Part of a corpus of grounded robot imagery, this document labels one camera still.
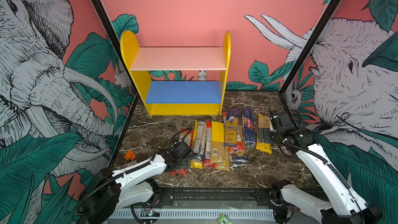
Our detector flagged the blue yellow-ended spaghetti bag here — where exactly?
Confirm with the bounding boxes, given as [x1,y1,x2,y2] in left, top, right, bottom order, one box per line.
[190,120,207,169]

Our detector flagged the yellow-topped spaghetti bag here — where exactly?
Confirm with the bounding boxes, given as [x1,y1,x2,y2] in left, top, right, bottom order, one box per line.
[210,121,230,172]

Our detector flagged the Ankara spaghetti bag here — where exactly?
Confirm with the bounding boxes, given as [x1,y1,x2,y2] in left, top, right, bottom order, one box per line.
[224,108,239,148]

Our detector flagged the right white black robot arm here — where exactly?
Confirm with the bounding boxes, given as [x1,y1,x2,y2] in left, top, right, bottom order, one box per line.
[257,111,383,224]

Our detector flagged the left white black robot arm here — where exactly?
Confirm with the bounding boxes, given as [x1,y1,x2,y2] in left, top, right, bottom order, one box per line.
[74,140,192,224]

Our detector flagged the yellow shelf pink blue boards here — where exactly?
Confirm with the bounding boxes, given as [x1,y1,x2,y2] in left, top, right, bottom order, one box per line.
[120,31,231,116]

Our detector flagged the yellow Pastatime spaghetti bag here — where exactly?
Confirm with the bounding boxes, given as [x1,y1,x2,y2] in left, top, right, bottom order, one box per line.
[256,114,272,155]

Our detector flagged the blue Barilla spaghetti box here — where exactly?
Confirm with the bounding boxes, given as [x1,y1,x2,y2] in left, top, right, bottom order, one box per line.
[242,108,257,146]

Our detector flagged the small colourful card box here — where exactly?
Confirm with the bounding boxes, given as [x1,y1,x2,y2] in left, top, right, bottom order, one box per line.
[119,161,137,170]

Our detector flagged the red-ended labelled spaghetti bag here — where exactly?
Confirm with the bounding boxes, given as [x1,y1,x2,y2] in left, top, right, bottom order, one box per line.
[222,112,245,153]

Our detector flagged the orange toy brick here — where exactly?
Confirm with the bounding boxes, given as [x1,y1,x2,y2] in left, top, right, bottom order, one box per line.
[124,150,137,161]

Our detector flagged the blue yellow crest spaghetti bag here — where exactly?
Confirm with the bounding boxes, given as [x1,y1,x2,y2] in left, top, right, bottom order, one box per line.
[232,152,249,166]

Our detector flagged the white perforated vent strip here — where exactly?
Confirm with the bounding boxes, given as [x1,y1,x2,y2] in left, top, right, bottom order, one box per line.
[105,208,276,220]

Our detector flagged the green white sticker tag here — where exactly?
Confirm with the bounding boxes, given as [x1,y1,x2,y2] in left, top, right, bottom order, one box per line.
[218,214,233,224]

